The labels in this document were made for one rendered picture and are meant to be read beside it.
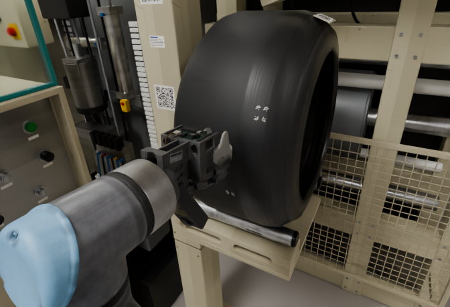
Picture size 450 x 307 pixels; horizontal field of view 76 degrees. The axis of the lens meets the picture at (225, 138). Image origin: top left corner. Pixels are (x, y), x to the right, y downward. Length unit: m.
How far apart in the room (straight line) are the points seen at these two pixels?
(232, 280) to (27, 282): 1.61
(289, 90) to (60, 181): 0.81
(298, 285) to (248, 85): 1.47
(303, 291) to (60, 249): 1.65
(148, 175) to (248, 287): 1.54
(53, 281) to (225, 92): 0.42
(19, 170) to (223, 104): 0.66
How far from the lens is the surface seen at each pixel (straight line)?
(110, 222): 0.31
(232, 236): 0.88
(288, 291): 1.85
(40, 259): 0.29
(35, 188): 1.06
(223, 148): 0.50
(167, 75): 0.85
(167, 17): 0.81
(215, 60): 0.62
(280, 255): 0.84
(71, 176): 1.11
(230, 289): 1.84
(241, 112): 0.55
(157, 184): 0.35
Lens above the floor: 1.50
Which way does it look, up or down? 27 degrees down
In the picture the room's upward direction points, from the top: 3 degrees counter-clockwise
